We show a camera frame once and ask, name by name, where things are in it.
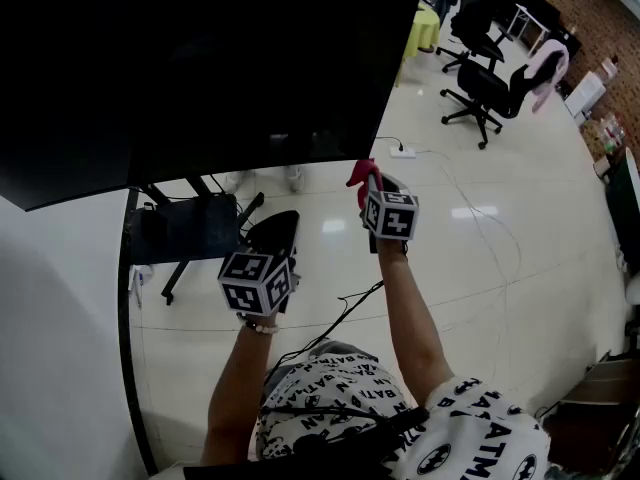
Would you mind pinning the black office chair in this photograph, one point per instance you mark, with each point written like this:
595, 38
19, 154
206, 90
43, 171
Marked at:
480, 85
480, 33

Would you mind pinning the white power strip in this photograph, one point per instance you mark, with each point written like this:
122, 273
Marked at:
403, 154

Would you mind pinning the red cloth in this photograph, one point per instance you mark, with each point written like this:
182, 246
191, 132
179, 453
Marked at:
361, 173

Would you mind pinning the green bathtub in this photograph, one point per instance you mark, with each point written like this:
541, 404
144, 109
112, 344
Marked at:
625, 203

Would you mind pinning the person's left forearm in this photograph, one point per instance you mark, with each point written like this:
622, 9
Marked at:
240, 393

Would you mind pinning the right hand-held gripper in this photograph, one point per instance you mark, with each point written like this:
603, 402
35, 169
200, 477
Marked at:
395, 218

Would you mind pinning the pack of drink bottles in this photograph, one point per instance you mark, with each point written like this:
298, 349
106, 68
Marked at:
605, 138

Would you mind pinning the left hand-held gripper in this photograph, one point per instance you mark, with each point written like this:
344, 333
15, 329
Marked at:
255, 283

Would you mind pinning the person's blue jeans leg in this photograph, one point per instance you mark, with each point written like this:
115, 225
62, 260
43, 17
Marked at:
325, 349

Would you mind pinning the yellow-green covered table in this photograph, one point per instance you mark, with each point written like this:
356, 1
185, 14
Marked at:
422, 28

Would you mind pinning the brown cardboard box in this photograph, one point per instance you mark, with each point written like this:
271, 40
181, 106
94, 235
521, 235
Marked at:
600, 403

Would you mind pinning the white printed t-shirt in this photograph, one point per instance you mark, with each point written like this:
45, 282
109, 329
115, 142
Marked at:
470, 433

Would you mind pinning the person's right forearm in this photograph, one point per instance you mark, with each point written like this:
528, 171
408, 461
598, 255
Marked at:
415, 318

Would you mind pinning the large black television screen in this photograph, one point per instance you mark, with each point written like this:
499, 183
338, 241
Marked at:
200, 68

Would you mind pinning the pink garment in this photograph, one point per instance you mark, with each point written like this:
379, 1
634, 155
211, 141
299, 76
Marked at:
547, 63

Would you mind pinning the white desk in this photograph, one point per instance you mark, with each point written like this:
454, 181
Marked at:
530, 23

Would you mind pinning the white water dispenser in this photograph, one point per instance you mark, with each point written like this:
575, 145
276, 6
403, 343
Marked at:
586, 93

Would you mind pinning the black screen stand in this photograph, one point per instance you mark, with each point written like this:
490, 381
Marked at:
175, 273

